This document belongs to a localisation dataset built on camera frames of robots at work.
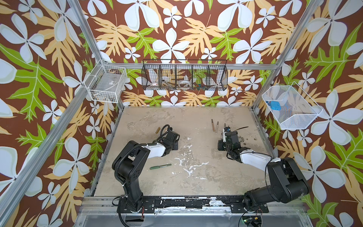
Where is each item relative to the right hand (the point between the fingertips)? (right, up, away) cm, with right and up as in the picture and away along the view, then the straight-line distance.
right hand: (219, 140), depth 94 cm
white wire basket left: (-72, +37, -8) cm, 82 cm away
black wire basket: (-25, +46, +3) cm, 52 cm away
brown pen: (-1, +10, +15) cm, 18 cm away
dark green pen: (-43, -16, -6) cm, 46 cm away
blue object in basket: (+33, +23, -8) cm, 41 cm away
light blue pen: (+8, +10, +15) cm, 20 cm away
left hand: (-32, -1, +4) cm, 32 cm away
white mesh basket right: (+40, +20, -16) cm, 47 cm away
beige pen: (+2, +8, +13) cm, 16 cm away
